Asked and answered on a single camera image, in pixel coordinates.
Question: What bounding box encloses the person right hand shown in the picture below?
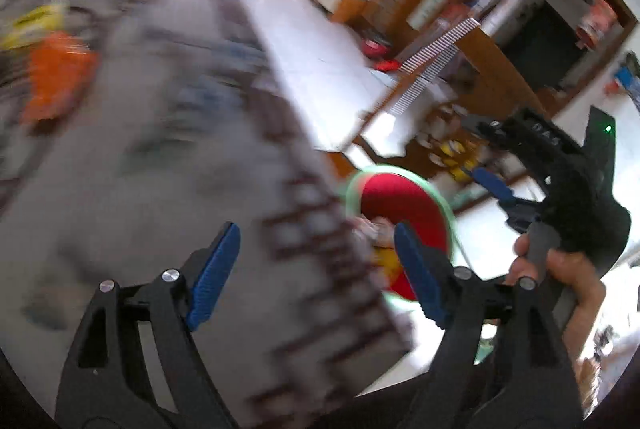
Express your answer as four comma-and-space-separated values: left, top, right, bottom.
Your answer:
504, 234, 606, 360

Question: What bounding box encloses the red bin green rim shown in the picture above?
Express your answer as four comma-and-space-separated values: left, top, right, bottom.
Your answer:
344, 166, 456, 302

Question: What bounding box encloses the carved wooden chair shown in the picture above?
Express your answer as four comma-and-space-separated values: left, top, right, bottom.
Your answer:
323, 17, 544, 199

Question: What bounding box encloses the patterned grey tablecloth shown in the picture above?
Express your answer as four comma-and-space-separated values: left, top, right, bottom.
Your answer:
1, 0, 410, 428

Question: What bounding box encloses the orange snack bag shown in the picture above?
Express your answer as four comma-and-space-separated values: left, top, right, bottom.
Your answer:
21, 31, 99, 126

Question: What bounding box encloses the yellow snack box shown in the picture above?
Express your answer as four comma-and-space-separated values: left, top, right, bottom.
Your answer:
1, 0, 70, 51

